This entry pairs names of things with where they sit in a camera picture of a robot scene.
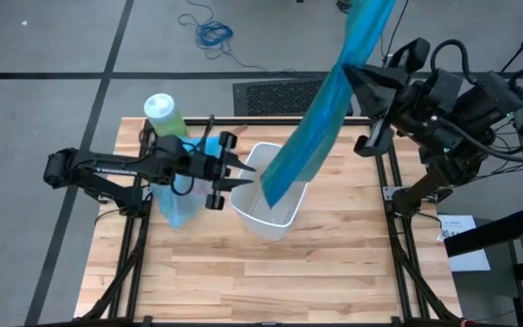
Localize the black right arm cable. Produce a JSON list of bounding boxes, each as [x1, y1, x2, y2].
[[429, 38, 523, 164]]

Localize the light blue trash bag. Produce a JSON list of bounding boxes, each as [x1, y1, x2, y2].
[[149, 134, 226, 230]]

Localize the black perforated floor grate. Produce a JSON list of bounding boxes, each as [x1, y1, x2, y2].
[[232, 78, 354, 118]]

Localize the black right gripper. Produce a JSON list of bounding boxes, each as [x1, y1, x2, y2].
[[342, 36, 444, 159]]

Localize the green canister white lid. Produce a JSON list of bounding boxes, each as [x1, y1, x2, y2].
[[143, 93, 189, 140]]

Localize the teal trash bag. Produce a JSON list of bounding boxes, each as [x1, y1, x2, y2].
[[259, 0, 398, 210]]

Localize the long black floor cable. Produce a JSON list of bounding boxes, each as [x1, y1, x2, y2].
[[381, 0, 411, 64]]

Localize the blue floor cable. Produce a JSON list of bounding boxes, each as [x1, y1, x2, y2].
[[177, 0, 270, 74]]

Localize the white printed paper sheet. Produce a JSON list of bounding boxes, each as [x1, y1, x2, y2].
[[435, 213, 492, 273]]

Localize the black angled bar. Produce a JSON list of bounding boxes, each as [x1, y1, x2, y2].
[[443, 206, 523, 259]]

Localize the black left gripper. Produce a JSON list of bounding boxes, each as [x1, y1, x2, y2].
[[187, 130, 258, 212]]

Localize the white plastic trash bin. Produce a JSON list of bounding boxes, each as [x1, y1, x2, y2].
[[229, 141, 311, 243]]

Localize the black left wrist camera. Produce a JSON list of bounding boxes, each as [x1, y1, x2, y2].
[[152, 134, 191, 160]]

